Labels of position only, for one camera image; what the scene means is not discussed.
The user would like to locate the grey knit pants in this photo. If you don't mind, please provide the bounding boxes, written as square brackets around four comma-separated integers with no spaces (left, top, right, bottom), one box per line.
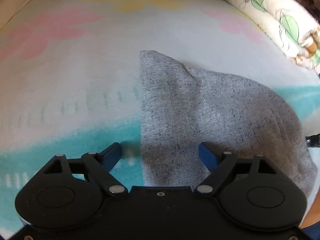
[139,51,319,196]

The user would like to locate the floral white bed sheet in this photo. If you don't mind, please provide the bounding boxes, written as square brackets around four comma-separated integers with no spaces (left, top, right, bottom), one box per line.
[1,0,319,238]

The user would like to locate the leaf print white quilt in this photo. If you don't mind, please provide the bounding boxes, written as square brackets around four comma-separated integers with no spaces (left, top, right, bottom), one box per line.
[225,0,319,72]

